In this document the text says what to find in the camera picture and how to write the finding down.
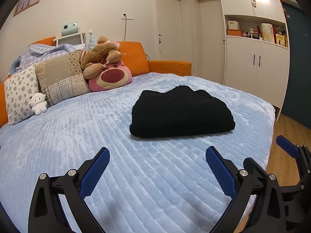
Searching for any black garment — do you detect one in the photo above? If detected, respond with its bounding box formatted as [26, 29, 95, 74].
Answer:
[129, 85, 236, 138]

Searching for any light blue quilted bed cover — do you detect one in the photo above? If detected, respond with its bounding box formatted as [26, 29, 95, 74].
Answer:
[1, 73, 275, 232]

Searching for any small white plush toy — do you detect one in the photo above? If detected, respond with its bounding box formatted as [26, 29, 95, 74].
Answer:
[31, 93, 47, 116]

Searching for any beige patchwork pillow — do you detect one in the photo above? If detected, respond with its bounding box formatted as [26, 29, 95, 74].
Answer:
[35, 50, 90, 107]

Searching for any floral white pillow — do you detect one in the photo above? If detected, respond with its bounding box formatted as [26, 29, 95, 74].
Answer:
[4, 63, 39, 126]

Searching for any pink bear plush pillow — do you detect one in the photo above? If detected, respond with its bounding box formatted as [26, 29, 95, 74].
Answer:
[89, 61, 132, 91]

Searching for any yellow book on shelf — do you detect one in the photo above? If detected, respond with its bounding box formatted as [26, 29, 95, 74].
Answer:
[275, 34, 286, 47]

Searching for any brown bear plush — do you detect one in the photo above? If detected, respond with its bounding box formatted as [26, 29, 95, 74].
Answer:
[79, 33, 122, 80]

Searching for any white paper package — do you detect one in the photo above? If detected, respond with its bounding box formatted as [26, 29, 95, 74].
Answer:
[261, 23, 275, 43]

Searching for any white wardrobe cabinet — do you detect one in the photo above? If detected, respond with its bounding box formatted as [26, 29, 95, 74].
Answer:
[220, 0, 290, 117]

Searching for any orange storage box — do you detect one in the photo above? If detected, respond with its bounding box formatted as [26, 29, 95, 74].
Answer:
[227, 29, 243, 37]

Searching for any blue checked blanket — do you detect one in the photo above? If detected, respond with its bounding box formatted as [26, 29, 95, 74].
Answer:
[17, 44, 85, 70]

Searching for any white bedside shelf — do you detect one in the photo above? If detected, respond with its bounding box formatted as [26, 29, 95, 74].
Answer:
[53, 32, 86, 46]

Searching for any white container on shelf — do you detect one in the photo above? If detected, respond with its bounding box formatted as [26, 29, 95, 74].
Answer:
[227, 19, 240, 30]

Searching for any white door left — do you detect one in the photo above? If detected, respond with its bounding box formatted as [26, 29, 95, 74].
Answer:
[156, 0, 184, 61]

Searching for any white door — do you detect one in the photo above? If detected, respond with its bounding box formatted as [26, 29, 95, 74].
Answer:
[193, 0, 225, 84]
[156, 0, 184, 61]

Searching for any mint green projector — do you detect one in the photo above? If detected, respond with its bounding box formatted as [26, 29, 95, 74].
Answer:
[61, 22, 79, 36]

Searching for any white door right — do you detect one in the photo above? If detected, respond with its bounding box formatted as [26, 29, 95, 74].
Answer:
[193, 0, 225, 84]

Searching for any wall socket with cable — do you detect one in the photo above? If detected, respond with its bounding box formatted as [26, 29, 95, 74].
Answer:
[121, 13, 133, 42]

